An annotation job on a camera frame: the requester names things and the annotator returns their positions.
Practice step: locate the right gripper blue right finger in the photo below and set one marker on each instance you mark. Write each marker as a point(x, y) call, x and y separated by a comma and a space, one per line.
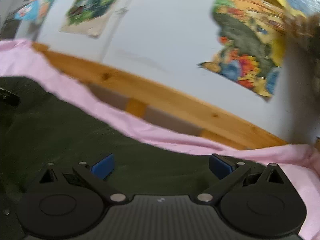
point(229, 174)

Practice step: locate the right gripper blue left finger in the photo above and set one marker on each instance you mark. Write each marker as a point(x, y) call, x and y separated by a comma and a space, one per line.
point(93, 176)

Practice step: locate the dark green corduroy jacket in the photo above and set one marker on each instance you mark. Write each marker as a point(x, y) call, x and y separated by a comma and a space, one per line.
point(44, 129)

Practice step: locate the clear bag of clothes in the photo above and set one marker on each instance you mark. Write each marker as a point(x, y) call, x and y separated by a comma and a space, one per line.
point(305, 31)

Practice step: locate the pink bed sheet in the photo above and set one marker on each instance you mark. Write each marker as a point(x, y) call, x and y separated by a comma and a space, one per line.
point(300, 162)

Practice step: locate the orange haired girl small poster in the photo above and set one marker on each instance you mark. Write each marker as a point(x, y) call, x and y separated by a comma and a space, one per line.
point(35, 11)

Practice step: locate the blond anime boy poster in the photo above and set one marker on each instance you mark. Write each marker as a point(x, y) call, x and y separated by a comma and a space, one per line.
point(88, 17)

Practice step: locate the colourful landscape poster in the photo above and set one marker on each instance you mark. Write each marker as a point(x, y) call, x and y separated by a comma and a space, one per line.
point(251, 33)

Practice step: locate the wooden bed frame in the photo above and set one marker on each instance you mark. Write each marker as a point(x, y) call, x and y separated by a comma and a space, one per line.
point(169, 108)

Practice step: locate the grey wall cabinet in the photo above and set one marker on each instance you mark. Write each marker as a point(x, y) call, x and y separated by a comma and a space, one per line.
point(10, 27)

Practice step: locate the white wall pipe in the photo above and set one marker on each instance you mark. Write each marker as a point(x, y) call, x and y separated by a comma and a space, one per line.
point(113, 23)

